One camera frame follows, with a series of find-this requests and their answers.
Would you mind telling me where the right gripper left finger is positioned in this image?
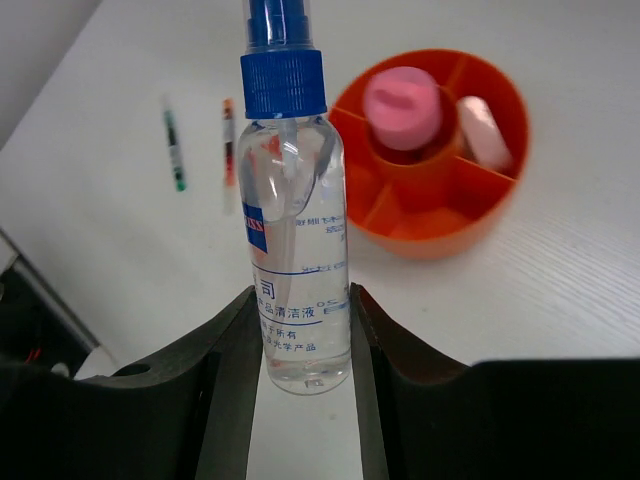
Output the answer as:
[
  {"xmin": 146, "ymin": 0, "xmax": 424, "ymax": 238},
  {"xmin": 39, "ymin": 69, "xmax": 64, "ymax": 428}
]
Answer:
[{"xmin": 1, "ymin": 289, "xmax": 262, "ymax": 479}]

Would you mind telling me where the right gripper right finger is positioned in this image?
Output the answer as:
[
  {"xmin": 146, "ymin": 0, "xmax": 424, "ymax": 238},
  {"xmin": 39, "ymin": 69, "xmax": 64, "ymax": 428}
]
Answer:
[{"xmin": 350, "ymin": 284, "xmax": 639, "ymax": 479}]

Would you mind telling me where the clear blue spray bottle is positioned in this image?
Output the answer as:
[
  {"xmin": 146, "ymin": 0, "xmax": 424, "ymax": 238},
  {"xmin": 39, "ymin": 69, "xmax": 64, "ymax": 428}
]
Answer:
[{"xmin": 238, "ymin": 1, "xmax": 351, "ymax": 396}]

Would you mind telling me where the pink white eraser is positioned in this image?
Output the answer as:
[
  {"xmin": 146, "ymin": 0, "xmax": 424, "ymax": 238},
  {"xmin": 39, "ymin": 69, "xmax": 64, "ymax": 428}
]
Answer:
[{"xmin": 456, "ymin": 96, "xmax": 513, "ymax": 172}]

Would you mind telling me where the pink capped glue bottle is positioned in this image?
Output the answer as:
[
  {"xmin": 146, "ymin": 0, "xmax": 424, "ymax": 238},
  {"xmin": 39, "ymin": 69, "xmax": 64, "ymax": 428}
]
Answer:
[{"xmin": 363, "ymin": 66, "xmax": 443, "ymax": 151}]

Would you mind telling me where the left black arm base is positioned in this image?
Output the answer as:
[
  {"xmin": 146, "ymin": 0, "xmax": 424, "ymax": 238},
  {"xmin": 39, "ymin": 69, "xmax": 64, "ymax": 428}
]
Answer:
[{"xmin": 1, "ymin": 234, "xmax": 99, "ymax": 378}]

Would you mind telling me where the green pen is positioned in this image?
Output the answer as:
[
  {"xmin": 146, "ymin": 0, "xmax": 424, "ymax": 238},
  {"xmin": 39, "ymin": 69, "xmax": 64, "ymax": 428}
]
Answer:
[{"xmin": 161, "ymin": 95, "xmax": 187, "ymax": 192}]

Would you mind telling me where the orange round divided container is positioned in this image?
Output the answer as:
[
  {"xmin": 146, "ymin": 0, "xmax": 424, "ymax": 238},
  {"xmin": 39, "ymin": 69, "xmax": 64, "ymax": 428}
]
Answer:
[{"xmin": 329, "ymin": 49, "xmax": 530, "ymax": 259}]

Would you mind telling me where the orange capped red pen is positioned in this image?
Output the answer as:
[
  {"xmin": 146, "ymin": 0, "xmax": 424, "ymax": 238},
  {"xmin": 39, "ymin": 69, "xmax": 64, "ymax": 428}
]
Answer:
[{"xmin": 222, "ymin": 98, "xmax": 236, "ymax": 215}]

